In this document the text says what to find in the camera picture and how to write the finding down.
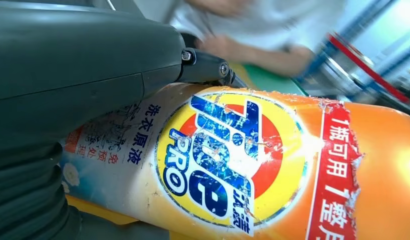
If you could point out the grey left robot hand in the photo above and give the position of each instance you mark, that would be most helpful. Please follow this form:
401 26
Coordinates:
76 59

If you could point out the person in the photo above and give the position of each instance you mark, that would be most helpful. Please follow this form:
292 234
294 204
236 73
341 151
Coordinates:
274 23

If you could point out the red metal bar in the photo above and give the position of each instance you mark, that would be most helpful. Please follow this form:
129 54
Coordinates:
367 68

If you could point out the blue frame leg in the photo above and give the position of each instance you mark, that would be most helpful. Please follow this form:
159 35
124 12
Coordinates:
344 36

